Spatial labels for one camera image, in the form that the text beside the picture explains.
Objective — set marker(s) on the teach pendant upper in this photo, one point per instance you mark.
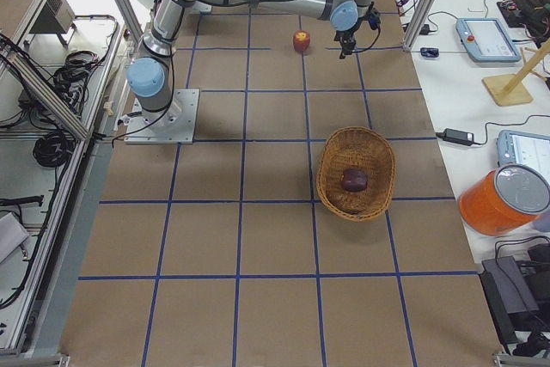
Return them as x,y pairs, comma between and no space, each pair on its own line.
486,40

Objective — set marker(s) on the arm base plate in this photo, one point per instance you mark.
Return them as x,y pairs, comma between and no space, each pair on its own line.
176,126

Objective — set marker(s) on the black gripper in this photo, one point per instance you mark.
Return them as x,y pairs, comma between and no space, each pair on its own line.
345,36

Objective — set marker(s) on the red yellow apple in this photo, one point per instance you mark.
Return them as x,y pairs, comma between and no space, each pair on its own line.
301,41

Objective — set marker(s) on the black power brick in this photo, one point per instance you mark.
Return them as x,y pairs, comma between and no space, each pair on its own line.
458,137

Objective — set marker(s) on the dark purple apple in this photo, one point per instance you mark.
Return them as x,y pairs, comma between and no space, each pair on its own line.
354,180

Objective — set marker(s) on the wooden stand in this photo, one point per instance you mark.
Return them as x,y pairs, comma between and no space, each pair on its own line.
508,90

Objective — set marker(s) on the wicker basket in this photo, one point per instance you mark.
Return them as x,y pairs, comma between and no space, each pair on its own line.
356,147

